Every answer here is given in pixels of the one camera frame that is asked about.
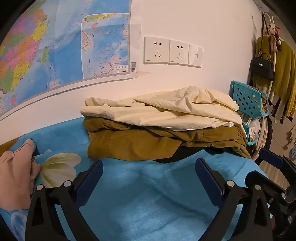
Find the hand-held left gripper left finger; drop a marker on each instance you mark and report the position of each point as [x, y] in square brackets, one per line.
[90, 179]

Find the white wall switch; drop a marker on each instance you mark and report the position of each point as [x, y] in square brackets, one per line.
[195, 56]

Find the olive brown garment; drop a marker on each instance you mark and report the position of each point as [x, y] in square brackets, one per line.
[129, 141]

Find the black garment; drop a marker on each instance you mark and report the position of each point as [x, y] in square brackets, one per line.
[185, 153]

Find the pink plush toy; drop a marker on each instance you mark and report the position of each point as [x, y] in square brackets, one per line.
[274, 38]

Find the pink garment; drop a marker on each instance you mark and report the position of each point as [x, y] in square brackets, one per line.
[16, 178]

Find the cream garment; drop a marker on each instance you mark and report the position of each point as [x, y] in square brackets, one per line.
[161, 111]

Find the black handbag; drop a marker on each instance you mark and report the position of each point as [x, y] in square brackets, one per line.
[262, 67]

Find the white cloth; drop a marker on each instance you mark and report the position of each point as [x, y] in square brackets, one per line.
[253, 128]

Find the blue floral blanket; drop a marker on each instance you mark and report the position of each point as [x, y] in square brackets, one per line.
[150, 204]

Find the colourful wall map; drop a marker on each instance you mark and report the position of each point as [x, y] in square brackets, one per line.
[57, 46]

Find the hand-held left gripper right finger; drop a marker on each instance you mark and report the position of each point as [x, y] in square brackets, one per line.
[208, 178]

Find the teal plastic basket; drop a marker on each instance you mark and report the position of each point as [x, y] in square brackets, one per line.
[247, 97]

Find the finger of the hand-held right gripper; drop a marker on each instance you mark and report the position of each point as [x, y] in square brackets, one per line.
[271, 159]
[270, 183]

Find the beige hanging garment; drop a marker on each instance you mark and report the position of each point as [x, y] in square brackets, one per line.
[262, 139]

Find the white wall socket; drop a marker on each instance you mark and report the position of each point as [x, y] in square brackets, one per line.
[156, 49]
[179, 52]

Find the yellow-green sweater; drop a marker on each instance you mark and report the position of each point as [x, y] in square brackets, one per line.
[285, 69]

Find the white coat rack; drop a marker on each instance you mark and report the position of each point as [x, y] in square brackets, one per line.
[274, 22]

